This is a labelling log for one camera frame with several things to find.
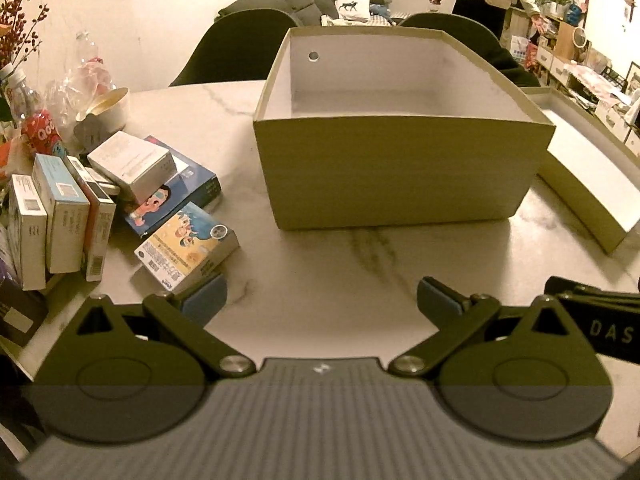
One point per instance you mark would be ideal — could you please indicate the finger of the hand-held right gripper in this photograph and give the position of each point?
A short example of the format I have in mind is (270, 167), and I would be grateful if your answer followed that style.
(590, 292)

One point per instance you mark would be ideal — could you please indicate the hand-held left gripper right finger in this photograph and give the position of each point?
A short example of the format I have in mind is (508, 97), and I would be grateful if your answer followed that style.
(440, 305)

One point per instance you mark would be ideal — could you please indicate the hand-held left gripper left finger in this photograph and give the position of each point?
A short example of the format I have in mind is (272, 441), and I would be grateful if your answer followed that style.
(205, 300)

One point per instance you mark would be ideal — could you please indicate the white box with red fruit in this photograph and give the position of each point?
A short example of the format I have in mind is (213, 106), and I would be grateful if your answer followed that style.
(100, 240)

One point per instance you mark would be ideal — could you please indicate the beige box lid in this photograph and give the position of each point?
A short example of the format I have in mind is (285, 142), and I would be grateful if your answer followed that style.
(585, 160)

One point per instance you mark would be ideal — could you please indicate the large beige storage box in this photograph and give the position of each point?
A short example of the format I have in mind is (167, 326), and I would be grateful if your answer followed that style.
(400, 170)

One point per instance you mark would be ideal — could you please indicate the plain white box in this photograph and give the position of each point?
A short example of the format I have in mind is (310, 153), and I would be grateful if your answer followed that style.
(131, 160)

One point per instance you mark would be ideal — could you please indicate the light blue medicine box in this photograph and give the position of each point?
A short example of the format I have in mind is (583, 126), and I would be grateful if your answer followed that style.
(65, 220)

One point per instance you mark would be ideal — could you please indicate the purple and dark box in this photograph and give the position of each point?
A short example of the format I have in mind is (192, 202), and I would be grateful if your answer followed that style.
(20, 315)

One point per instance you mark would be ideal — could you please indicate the white marble desktop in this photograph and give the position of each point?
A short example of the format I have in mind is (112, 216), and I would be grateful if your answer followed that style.
(310, 270)

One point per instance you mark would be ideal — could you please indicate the yellow and blue cartoon box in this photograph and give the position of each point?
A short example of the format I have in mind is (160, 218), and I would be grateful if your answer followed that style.
(185, 245)

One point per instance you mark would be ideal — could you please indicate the blue cartoon child box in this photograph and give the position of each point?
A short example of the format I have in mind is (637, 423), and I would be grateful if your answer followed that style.
(195, 180)

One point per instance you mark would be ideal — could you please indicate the flat white medicine box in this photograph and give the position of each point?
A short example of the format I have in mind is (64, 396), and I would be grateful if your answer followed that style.
(102, 182)

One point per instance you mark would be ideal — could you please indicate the white and blue medicine box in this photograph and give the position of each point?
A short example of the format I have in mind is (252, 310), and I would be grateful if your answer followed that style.
(30, 240)

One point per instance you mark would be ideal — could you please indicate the white bowl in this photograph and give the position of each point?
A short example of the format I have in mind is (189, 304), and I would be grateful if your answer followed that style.
(107, 110)

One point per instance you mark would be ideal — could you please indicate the cluttered shelf unit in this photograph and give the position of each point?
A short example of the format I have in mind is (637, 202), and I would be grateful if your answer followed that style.
(565, 70)

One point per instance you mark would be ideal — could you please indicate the red label drink bottle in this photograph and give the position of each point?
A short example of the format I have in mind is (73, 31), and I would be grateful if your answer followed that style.
(35, 130)

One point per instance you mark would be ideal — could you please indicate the dark green chair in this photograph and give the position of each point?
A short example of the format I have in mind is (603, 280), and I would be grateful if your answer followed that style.
(470, 30)
(235, 50)

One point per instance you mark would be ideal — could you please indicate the round table mirror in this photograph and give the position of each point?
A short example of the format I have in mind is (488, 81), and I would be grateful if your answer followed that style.
(579, 40)

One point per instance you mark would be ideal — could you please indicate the clear plastic bag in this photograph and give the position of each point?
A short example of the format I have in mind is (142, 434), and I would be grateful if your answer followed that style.
(85, 75)

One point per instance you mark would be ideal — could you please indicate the white cushion with cat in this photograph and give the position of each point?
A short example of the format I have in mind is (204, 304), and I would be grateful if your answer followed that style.
(351, 7)

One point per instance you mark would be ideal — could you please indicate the dried flower bouquet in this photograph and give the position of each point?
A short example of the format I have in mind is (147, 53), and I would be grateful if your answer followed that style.
(20, 25)

